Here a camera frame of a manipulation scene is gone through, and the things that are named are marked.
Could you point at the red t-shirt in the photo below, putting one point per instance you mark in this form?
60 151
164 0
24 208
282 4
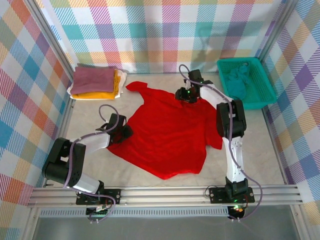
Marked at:
165 130

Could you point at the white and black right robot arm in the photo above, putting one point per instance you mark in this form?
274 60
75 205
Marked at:
232 120

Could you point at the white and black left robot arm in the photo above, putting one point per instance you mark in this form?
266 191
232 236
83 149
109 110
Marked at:
60 172

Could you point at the stack of folded clothes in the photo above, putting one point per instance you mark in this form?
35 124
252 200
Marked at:
123 82

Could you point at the folded yellow t-shirt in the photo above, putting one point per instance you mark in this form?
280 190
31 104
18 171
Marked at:
100 95

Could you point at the crumpled teal t-shirt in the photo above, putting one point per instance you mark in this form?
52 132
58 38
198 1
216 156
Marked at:
236 85

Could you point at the folded purple t-shirt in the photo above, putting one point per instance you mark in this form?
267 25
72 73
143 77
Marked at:
92 78

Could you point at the teal plastic basket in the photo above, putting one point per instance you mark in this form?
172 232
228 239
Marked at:
262 82

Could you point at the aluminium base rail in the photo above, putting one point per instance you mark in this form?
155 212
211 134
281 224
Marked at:
162 195

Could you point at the aluminium frame post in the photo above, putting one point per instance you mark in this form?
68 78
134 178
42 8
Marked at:
277 30
50 37

